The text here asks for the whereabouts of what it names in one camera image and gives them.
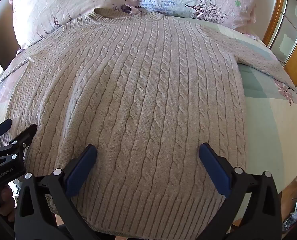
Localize beige cable-knit sweater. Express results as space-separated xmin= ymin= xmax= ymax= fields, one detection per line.
xmin=0 ymin=7 xmax=297 ymax=238

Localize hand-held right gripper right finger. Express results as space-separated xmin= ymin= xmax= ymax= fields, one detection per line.
xmin=199 ymin=142 xmax=283 ymax=240

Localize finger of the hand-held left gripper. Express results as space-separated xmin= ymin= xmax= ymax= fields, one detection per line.
xmin=0 ymin=124 xmax=38 ymax=161
xmin=0 ymin=119 xmax=13 ymax=141

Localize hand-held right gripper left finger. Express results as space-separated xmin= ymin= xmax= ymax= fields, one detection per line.
xmin=15 ymin=144 xmax=99 ymax=240

